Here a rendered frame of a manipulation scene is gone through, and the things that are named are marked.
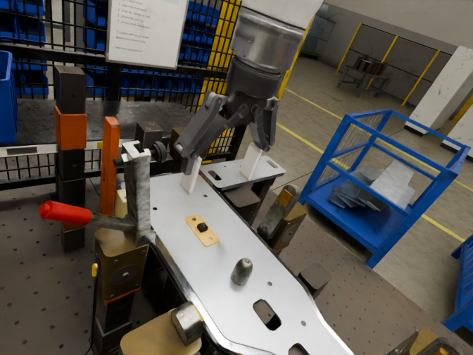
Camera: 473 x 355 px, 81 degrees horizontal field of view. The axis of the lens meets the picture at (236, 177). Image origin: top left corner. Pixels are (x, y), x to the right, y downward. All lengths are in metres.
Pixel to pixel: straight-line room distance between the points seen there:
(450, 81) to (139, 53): 7.61
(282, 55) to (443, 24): 14.27
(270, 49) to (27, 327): 0.73
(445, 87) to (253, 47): 7.81
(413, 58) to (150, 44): 11.70
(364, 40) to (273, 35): 12.50
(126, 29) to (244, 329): 0.79
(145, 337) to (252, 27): 0.38
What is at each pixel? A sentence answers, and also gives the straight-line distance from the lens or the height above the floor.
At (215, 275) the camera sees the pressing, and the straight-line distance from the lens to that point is 0.52.
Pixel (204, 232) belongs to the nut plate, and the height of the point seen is 1.00.
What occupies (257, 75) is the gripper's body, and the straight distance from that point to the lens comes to 0.39.
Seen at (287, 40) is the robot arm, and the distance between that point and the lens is 0.38.
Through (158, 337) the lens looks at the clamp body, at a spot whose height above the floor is 1.07.
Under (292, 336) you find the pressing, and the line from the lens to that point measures 0.52.
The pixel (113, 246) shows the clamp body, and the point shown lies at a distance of 0.46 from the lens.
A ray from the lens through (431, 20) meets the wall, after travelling 14.70.
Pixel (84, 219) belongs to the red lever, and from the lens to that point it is 0.40.
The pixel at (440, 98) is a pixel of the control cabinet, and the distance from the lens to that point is 8.12.
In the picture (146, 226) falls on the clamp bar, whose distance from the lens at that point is 0.45.
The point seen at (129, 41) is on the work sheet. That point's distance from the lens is 0.92.
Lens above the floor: 1.41
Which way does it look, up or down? 32 degrees down
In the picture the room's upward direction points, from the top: 21 degrees clockwise
